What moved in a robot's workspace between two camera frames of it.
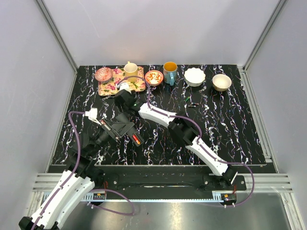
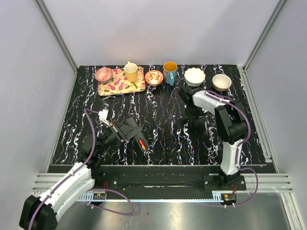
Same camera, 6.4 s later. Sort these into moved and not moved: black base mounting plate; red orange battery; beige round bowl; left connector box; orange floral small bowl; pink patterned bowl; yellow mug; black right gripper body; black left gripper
Moved: red orange battery; black right gripper body; black left gripper
Not moved: beige round bowl; orange floral small bowl; black base mounting plate; pink patterned bowl; yellow mug; left connector box
